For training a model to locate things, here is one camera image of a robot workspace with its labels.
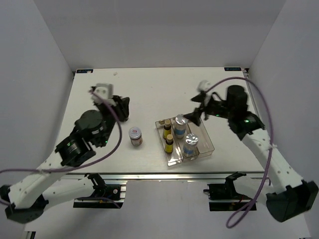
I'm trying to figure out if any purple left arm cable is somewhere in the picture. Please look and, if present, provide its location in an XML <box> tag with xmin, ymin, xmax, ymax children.
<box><xmin>0</xmin><ymin>91</ymin><xmax>123</xmax><ymax>206</ymax></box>

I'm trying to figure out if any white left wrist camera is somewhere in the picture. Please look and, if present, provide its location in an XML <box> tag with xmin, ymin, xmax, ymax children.
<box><xmin>91</xmin><ymin>83</ymin><xmax>115</xmax><ymax>105</ymax></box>

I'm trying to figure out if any blue label sesame shaker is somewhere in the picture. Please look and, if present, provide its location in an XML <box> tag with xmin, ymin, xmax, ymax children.
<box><xmin>182</xmin><ymin>133</ymin><xmax>199</xmax><ymax>158</ymax></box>
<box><xmin>174</xmin><ymin>114</ymin><xmax>188</xmax><ymax>138</ymax></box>

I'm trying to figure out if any brown spice jar white lid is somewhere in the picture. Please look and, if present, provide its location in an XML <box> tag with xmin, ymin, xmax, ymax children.
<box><xmin>129</xmin><ymin>127</ymin><xmax>143</xmax><ymax>146</ymax></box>

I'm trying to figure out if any blue table corner sticker left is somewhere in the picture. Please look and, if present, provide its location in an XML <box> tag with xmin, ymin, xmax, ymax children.
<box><xmin>76</xmin><ymin>69</ymin><xmax>93</xmax><ymax>74</ymax></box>

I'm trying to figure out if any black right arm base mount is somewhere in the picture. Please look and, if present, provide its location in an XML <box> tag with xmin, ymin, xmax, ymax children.
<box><xmin>203</xmin><ymin>184</ymin><xmax>251</xmax><ymax>212</ymax></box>

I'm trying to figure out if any clear acrylic three-compartment organizer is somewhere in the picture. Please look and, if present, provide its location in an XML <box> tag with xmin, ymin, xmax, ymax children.
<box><xmin>155</xmin><ymin>116</ymin><xmax>214</xmax><ymax>166</ymax></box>

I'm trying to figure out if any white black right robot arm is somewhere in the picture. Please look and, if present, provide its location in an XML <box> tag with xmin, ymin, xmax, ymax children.
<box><xmin>185</xmin><ymin>85</ymin><xmax>319</xmax><ymax>222</ymax></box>

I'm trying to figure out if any aluminium table front rail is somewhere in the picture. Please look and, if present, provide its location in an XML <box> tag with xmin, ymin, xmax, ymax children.
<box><xmin>56</xmin><ymin>172</ymin><xmax>264</xmax><ymax>182</ymax></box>

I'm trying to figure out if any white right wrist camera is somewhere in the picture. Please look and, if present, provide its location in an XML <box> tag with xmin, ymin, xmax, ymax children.
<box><xmin>197</xmin><ymin>80</ymin><xmax>211</xmax><ymax>106</ymax></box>

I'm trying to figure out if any blue table corner sticker right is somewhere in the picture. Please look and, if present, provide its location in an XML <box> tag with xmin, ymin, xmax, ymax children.
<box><xmin>224</xmin><ymin>67</ymin><xmax>242</xmax><ymax>71</ymax></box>

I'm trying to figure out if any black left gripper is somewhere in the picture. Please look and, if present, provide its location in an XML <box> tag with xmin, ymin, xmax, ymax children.
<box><xmin>96</xmin><ymin>96</ymin><xmax>133</xmax><ymax>147</ymax></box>

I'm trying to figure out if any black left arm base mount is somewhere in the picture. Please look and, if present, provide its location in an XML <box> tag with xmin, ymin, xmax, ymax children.
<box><xmin>73</xmin><ymin>173</ymin><xmax>126</xmax><ymax>209</ymax></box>

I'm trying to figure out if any blue table corner sticker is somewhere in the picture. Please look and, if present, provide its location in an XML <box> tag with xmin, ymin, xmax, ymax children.
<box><xmin>76</xmin><ymin>69</ymin><xmax>93</xmax><ymax>74</ymax></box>
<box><xmin>224</xmin><ymin>67</ymin><xmax>242</xmax><ymax>71</ymax></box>

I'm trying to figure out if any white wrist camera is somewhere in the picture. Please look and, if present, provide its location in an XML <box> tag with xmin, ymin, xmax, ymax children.
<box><xmin>197</xmin><ymin>80</ymin><xmax>211</xmax><ymax>106</ymax></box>
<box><xmin>91</xmin><ymin>83</ymin><xmax>115</xmax><ymax>105</ymax></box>

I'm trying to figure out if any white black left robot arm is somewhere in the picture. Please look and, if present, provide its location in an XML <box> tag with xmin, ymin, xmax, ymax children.
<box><xmin>0</xmin><ymin>95</ymin><xmax>130</xmax><ymax>224</ymax></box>

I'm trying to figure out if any yellow label sauce bottle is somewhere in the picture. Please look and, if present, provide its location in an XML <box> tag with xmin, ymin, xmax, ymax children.
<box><xmin>162</xmin><ymin>119</ymin><xmax>171</xmax><ymax>139</ymax></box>

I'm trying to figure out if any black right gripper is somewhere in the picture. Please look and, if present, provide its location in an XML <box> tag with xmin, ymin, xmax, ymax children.
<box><xmin>182</xmin><ymin>94</ymin><xmax>233</xmax><ymax>127</ymax></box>

